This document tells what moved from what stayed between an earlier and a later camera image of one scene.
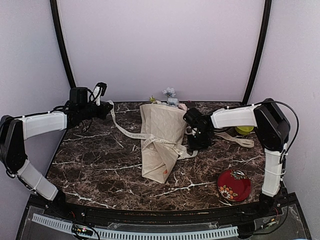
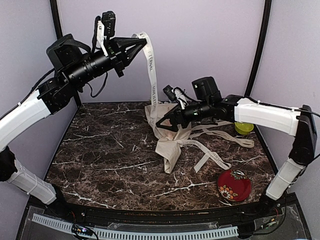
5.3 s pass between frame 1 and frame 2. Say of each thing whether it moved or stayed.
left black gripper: moved
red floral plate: stayed
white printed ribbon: moved
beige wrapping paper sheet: moved
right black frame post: stayed
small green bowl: stayed
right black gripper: moved
